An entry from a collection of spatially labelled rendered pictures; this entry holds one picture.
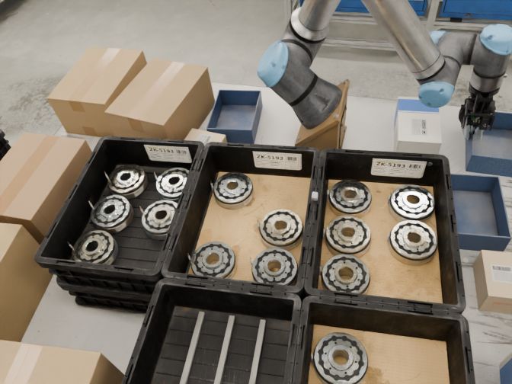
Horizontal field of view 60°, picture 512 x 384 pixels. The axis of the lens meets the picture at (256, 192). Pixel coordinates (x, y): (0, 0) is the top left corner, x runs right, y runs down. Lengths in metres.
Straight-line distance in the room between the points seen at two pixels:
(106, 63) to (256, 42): 1.72
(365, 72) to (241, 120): 1.51
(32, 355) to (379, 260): 0.75
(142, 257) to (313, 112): 0.61
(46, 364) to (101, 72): 1.01
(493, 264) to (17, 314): 1.14
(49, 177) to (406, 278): 0.97
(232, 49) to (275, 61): 1.99
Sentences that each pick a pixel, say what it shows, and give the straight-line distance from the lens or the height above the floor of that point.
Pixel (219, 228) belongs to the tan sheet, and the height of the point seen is 0.83.
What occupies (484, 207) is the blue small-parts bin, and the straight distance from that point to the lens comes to 1.37.
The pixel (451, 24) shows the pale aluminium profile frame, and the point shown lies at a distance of 2.88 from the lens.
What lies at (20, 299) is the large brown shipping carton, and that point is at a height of 0.77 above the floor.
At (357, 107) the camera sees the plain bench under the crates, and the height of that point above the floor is 0.70.
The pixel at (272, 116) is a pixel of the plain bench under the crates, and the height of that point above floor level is 0.70.
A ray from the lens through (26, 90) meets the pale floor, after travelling 3.46.
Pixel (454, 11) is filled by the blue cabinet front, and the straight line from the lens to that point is 2.86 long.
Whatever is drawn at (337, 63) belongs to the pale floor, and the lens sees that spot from 3.01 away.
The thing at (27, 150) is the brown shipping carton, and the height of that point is 0.86.
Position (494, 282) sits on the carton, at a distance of 1.15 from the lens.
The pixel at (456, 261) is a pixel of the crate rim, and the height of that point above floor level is 0.93.
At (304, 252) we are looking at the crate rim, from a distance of 0.93.
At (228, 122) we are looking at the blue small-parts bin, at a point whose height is 0.70.
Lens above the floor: 1.73
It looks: 50 degrees down
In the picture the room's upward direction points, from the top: 9 degrees counter-clockwise
